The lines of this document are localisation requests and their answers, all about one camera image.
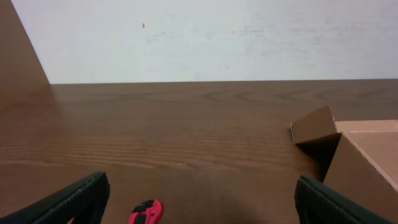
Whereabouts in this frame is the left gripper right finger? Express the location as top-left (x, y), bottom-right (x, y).
top-left (294, 175), bottom-right (392, 224)

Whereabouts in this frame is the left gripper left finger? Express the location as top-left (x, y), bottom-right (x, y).
top-left (1, 172), bottom-right (110, 224)

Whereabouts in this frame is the red utility knife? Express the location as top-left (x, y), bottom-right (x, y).
top-left (128, 200), bottom-right (164, 224)

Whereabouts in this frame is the open brown cardboard box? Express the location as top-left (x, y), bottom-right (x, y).
top-left (290, 105), bottom-right (397, 223)

